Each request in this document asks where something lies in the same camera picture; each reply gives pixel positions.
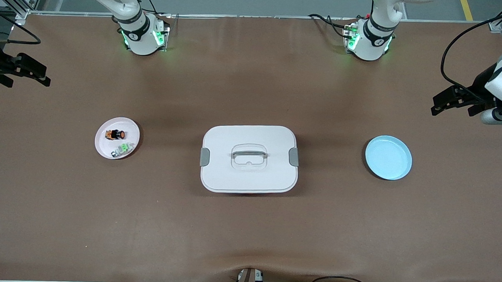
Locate white lidded box grey clasps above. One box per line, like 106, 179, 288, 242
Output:
199, 123, 301, 196

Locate light blue round plate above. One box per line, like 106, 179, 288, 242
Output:
364, 135, 414, 181

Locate pink round plate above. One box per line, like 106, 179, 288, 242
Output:
94, 116, 141, 161

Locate brown table mat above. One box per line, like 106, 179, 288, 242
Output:
0, 6, 502, 282

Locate green and white switch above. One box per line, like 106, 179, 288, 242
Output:
111, 141, 134, 158

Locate black right arm base cable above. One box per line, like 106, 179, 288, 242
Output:
130, 0, 172, 20

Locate black arm base cable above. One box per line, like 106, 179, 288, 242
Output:
308, 13, 356, 39
130, 0, 172, 20

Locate black left arm base cable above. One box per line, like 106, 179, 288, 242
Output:
308, 13, 356, 39

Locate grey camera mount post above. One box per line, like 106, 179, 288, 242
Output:
235, 267, 265, 282

